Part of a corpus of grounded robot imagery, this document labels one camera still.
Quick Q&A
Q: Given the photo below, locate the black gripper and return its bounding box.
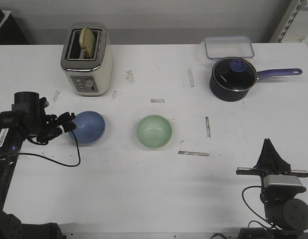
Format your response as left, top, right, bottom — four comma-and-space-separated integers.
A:
235, 138, 308, 197
12, 92, 76, 144

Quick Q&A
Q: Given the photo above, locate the blue bowl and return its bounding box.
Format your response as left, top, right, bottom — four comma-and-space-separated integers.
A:
68, 111, 105, 146

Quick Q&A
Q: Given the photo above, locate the green bowl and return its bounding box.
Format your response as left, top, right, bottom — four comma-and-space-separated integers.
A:
136, 115, 173, 149

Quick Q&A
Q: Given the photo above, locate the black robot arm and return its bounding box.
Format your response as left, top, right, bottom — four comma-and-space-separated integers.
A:
236, 138, 308, 239
0, 92, 76, 239

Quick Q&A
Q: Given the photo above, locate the cream and chrome toaster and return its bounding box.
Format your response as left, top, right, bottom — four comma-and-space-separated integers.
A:
60, 22, 113, 96

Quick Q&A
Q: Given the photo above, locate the toast slice in toaster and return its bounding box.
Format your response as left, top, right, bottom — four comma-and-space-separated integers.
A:
79, 27, 96, 59

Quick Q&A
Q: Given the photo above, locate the dark blue saucepan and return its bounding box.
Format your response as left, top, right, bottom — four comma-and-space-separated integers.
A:
209, 68, 303, 102

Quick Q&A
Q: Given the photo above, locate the glass pot lid blue knob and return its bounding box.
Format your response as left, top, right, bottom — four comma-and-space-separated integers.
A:
211, 57, 258, 92

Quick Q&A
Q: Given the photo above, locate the clear plastic container blue rim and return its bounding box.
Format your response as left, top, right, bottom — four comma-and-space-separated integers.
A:
201, 35, 255, 60

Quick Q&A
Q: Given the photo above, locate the white metal shelving rack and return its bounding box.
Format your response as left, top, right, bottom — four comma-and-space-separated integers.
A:
269, 0, 308, 47

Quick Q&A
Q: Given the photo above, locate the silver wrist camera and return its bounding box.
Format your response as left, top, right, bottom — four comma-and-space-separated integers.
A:
263, 175, 303, 188

